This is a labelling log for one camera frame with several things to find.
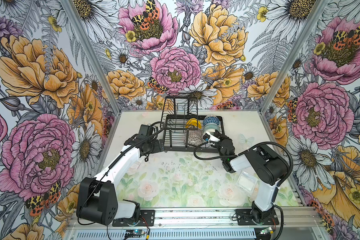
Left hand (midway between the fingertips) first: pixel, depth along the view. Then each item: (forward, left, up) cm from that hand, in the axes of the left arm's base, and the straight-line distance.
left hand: (155, 151), depth 86 cm
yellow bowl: (+10, -21, +14) cm, 27 cm away
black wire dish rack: (+10, -16, +8) cm, 21 cm away
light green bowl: (+21, -35, -5) cm, 41 cm away
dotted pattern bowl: (+4, -21, +8) cm, 23 cm away
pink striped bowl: (+20, -25, -6) cm, 32 cm away
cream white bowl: (+5, -30, +8) cm, 31 cm away
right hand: (+13, -38, 0) cm, 40 cm away
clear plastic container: (-14, -52, -10) cm, 55 cm away
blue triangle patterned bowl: (+30, -37, -6) cm, 48 cm away
